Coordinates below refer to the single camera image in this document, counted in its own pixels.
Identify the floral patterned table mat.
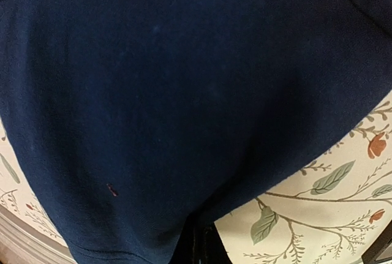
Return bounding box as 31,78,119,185
1,96,391,263

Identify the navy blue printed t-shirt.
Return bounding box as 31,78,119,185
1,0,391,263

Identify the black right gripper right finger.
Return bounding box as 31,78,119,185
202,224,232,264

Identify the aluminium front rail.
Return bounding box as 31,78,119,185
1,207,75,264

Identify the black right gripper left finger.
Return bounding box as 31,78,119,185
171,216,199,264

